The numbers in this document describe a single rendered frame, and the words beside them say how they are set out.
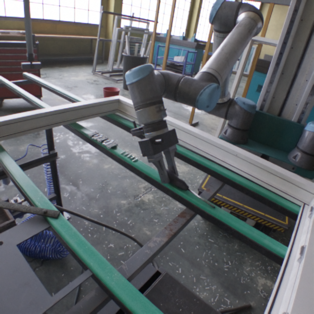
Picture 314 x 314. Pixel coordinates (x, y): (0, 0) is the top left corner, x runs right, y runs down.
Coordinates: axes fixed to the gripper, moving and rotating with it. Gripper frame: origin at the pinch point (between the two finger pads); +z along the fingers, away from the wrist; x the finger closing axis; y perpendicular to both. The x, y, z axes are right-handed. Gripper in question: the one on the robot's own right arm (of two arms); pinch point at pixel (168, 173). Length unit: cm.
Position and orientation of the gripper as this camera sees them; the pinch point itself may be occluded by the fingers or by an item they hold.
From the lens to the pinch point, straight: 68.3
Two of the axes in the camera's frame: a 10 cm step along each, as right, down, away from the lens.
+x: 6.2, -3.3, 7.1
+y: 7.3, -0.8, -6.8
